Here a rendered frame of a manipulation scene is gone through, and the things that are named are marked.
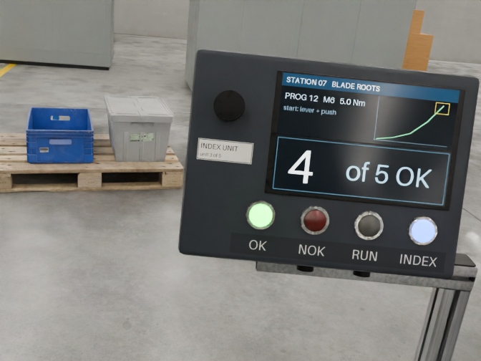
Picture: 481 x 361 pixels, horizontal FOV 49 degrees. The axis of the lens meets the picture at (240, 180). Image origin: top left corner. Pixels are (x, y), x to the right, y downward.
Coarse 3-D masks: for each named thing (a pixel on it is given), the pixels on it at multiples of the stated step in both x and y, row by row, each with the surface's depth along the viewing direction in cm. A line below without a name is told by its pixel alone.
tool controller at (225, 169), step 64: (256, 64) 48; (320, 64) 48; (192, 128) 48; (256, 128) 48; (320, 128) 48; (384, 128) 48; (448, 128) 48; (192, 192) 48; (256, 192) 49; (384, 192) 49; (448, 192) 49; (256, 256) 49; (320, 256) 49; (384, 256) 49; (448, 256) 49
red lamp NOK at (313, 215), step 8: (312, 208) 48; (320, 208) 48; (304, 216) 49; (312, 216) 48; (320, 216) 48; (328, 216) 49; (304, 224) 49; (312, 224) 48; (320, 224) 48; (328, 224) 49; (312, 232) 49; (320, 232) 49
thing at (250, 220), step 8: (248, 208) 48; (256, 208) 48; (264, 208) 48; (272, 208) 48; (248, 216) 48; (256, 216) 48; (264, 216) 48; (272, 216) 48; (256, 224) 48; (264, 224) 48
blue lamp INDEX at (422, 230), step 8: (424, 216) 49; (416, 224) 49; (424, 224) 48; (432, 224) 49; (408, 232) 49; (416, 232) 48; (424, 232) 48; (432, 232) 48; (416, 240) 49; (424, 240) 48; (432, 240) 49
